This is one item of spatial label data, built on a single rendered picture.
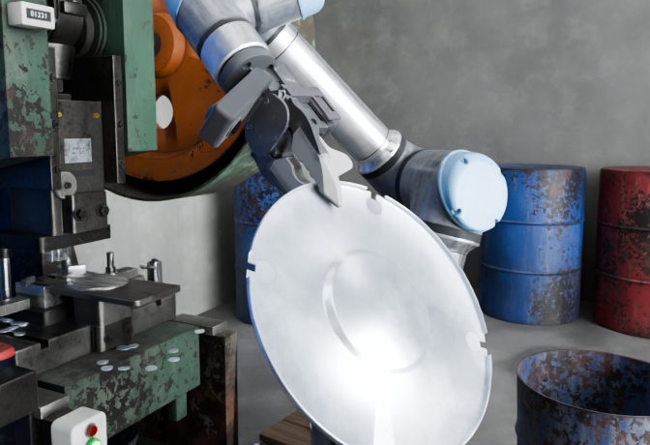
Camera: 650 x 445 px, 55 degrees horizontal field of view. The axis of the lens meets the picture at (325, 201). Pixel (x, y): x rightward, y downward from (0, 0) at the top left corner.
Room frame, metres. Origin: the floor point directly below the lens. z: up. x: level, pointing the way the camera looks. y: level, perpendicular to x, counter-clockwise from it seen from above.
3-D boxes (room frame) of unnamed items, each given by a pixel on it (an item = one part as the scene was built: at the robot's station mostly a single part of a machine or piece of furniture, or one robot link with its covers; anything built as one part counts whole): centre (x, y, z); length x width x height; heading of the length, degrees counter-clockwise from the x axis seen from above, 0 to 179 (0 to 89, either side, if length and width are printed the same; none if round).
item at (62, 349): (1.37, 0.60, 0.68); 0.45 x 0.30 x 0.06; 153
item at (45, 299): (1.37, 0.60, 0.76); 0.15 x 0.09 x 0.05; 153
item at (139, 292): (1.29, 0.45, 0.72); 0.25 x 0.14 x 0.14; 63
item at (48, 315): (1.37, 0.61, 0.72); 0.20 x 0.16 x 0.03; 153
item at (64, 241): (1.37, 0.61, 0.86); 0.20 x 0.16 x 0.05; 153
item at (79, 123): (1.35, 0.56, 1.04); 0.17 x 0.15 x 0.30; 63
